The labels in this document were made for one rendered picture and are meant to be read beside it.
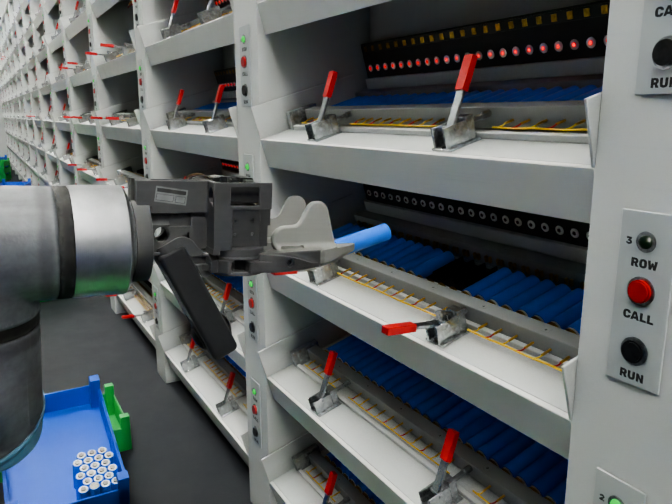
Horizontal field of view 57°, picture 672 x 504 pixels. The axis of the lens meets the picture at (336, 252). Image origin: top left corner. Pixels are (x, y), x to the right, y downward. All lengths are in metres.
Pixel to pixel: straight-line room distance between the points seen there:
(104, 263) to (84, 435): 0.97
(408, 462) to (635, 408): 0.38
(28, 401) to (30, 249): 0.13
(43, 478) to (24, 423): 0.82
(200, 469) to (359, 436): 0.59
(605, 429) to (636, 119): 0.22
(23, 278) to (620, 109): 0.43
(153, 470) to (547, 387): 1.00
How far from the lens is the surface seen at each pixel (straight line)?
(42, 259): 0.49
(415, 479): 0.79
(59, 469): 1.39
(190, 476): 1.37
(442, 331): 0.64
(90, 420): 1.47
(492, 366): 0.60
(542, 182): 0.52
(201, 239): 0.54
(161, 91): 1.65
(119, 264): 0.50
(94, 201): 0.50
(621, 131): 0.47
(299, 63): 1.01
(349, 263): 0.85
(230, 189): 0.52
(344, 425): 0.90
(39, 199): 0.50
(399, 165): 0.66
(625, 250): 0.47
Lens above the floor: 0.72
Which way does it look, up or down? 13 degrees down
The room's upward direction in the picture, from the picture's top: straight up
